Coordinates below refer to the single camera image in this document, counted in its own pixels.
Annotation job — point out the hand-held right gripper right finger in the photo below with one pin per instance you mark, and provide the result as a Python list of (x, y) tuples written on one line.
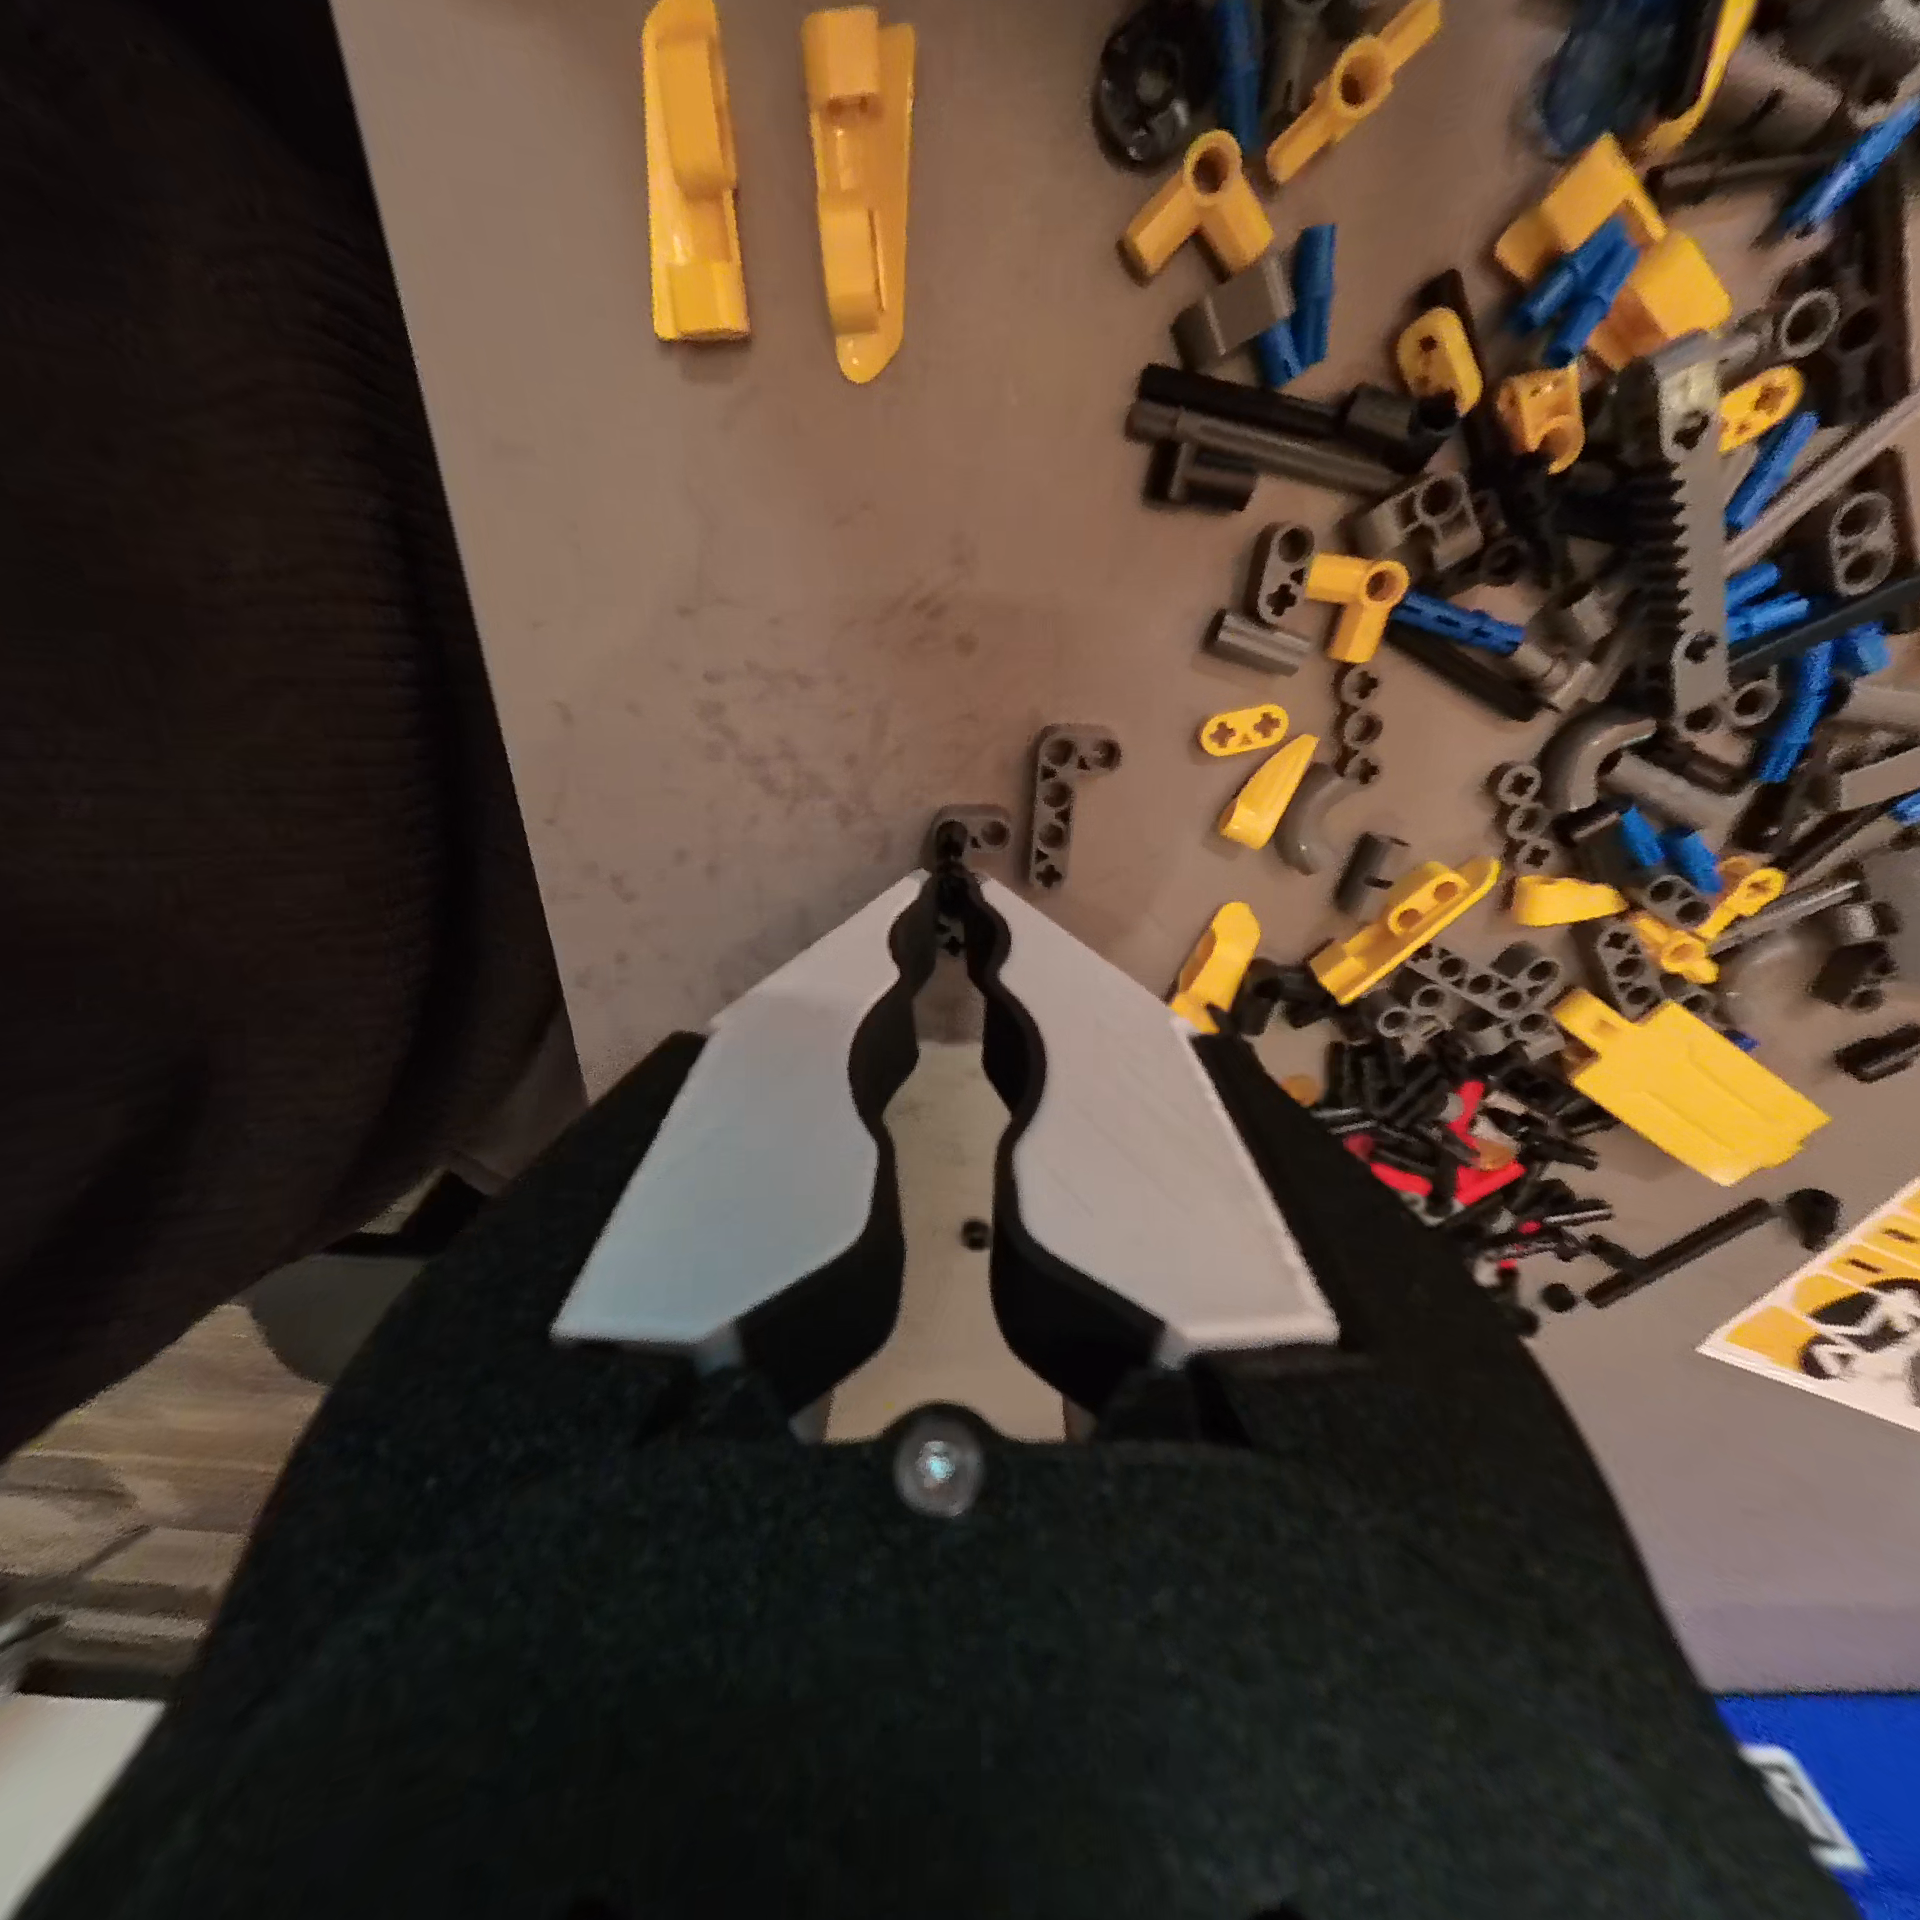
[(1140, 1186)]

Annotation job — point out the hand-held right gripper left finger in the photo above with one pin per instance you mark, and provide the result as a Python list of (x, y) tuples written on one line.
[(749, 1186)]

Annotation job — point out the pile of black red pins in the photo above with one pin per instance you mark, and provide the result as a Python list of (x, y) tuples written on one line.
[(1441, 1156)]

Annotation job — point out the dark grey bent beam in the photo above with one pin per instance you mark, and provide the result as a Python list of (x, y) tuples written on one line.
[(1059, 810), (974, 829)]

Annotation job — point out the pile of mixed brick parts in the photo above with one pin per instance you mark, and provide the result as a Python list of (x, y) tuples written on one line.
[(1651, 525)]

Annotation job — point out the person's grey trousers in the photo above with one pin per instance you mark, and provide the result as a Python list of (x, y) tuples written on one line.
[(494, 1126)]

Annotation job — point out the black axle rod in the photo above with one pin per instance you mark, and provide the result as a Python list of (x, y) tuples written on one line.
[(1680, 1253)]

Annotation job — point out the yellow ribbed panel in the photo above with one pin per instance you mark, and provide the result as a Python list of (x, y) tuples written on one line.
[(1694, 1096)]

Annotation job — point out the yellow grey sticker sheet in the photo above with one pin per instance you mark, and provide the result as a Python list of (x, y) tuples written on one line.
[(1844, 1319)]

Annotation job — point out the grey gear rack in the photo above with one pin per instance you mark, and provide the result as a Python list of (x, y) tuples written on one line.
[(1688, 525)]

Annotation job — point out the yellow curved panel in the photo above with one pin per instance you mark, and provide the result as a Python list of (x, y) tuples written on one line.
[(698, 196), (861, 224)]

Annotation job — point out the black pulley wheel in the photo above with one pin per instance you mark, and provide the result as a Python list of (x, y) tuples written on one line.
[(1140, 90)]

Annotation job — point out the clear blue round dish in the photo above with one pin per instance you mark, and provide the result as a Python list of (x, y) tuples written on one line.
[(1597, 54)]

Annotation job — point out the white pedestal cabinet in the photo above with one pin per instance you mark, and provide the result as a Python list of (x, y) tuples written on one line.
[(60, 1770)]

